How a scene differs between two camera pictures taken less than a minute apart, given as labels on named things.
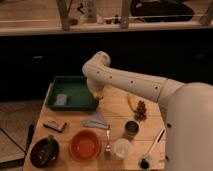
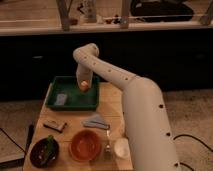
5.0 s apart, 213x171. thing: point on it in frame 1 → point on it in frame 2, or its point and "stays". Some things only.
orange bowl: (85, 145) stays
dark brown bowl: (38, 151) stays
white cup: (123, 148) stays
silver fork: (108, 153) stays
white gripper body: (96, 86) → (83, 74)
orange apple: (98, 98) → (84, 86)
